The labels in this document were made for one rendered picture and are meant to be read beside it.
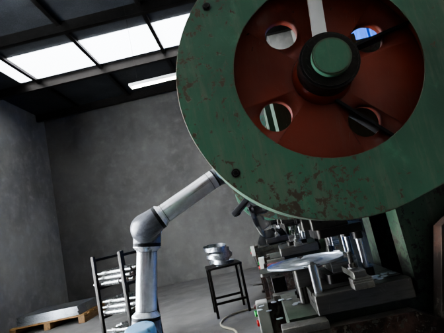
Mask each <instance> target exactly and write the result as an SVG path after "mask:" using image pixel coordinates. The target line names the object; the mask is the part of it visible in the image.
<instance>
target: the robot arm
mask: <svg viewBox="0 0 444 333"><path fill-rule="evenodd" d="M223 184H226V183H225V182H224V181H223V180H222V179H221V177H220V176H219V175H218V174H217V173H216V172H215V171H214V169H211V170H210V171H208V172H207V173H205V174H204V175H203V176H201V177H199V178H198V179H197V180H195V181H194V182H193V183H191V184H190V185H188V186H187V187H185V188H184V189H183V190H181V191H179V192H178V193H177V194H175V195H174V196H173V197H171V198H169V199H168V200H167V201H165V202H164V203H162V204H161V205H159V206H158V207H155V206H153V207H152V208H151V209H149V210H147V211H146V212H144V213H142V214H140V215H138V216H137V217H136V218H135V219H134V220H133V221H132V222H131V226H130V232H131V235H132V237H133V248H134V249H135V250H136V252H137V257H136V301H135V313H134V314H133V315H132V316H131V326H129V327H128V328H127V329H126V330H125V332H124V333H162V329H161V314H160V313H159V312H158V311H157V251H158V249H159V248H160V247H161V233H162V230H163V229H164V228H166V227H167V226H168V222H170V221H171V220H173V219H174V218H175V217H177V216H178V215H180V214H181V213H182V212H184V211H185V210H187V209H188V208H189V207H191V206H192V205H194V204H195V203H196V202H198V201H199V200H201V199H202V198H203V197H205V196H206V195H208V194H209V193H210V192H212V191H213V190H214V189H216V188H217V187H219V186H220V185H223ZM246 206H248V210H249V213H250V215H251V217H252V220H253V222H254V224H255V226H256V228H257V230H258V232H259V233H260V234H261V235H262V236H263V237H265V234H264V229H266V228H268V227H269V226H270V225H271V224H272V223H271V221H269V220H265V219H264V216H262V215H260V214H262V213H267V212H268V211H269V210H267V209H264V208H262V207H260V206H258V205H256V204H254V203H252V202H250V201H249V200H247V199H246V198H244V199H243V200H242V201H241V202H240V204H239V205H238V206H236V208H234V210H233V211H232V212H231V214H232V215H233V216H234V217H238V216H239V215H240V214H241V212H242V211H243V209H244V208H245V207H246Z"/></svg>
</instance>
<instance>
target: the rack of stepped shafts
mask: <svg viewBox="0 0 444 333"><path fill-rule="evenodd" d="M135 253H137V252H136V250H134V251H131V252H126V253H124V251H123V250H121V251H119V252H117V254H115V255H111V256H106V257H102V258H97V259H95V256H94V257H91V265H92V274H93V278H94V285H93V286H94V287H95V292H96V300H97V305H98V313H99V319H100V327H101V332H102V333H106V326H105V321H104V319H105V318H108V317H110V316H112V315H116V314H122V313H127V316H128V320H126V321H125V322H121V323H120V324H117V325H116V327H113V328H112V329H108V330H107V332H113V333H124V332H125V330H126V329H127V328H128V327H129V326H131V316H132V315H133V314H134V313H135V301H136V291H132V292H130V288H129V285H131V284H133V283H136V264H130V265H126V263H125V259H124V256H126V255H129V254H135ZM114 257H118V261H119V267H117V268H112V269H109V270H105V271H102V272H101V273H97V268H96V262H98V261H101V260H105V259H109V258H114ZM101 275H103V276H102V277H100V278H98V276H101ZM100 280H102V281H100ZM130 280H133V281H130ZM98 281H100V282H98ZM120 283H122V286H123V291H124V293H122V294H120V295H117V296H115V297H111V298H110V299H106V300H105V301H103V303H109V304H108V305H107V306H102V299H101V294H100V290H101V289H105V288H107V287H111V286H113V285H116V284H120ZM103 309H108V310H105V311H104V310H103Z"/></svg>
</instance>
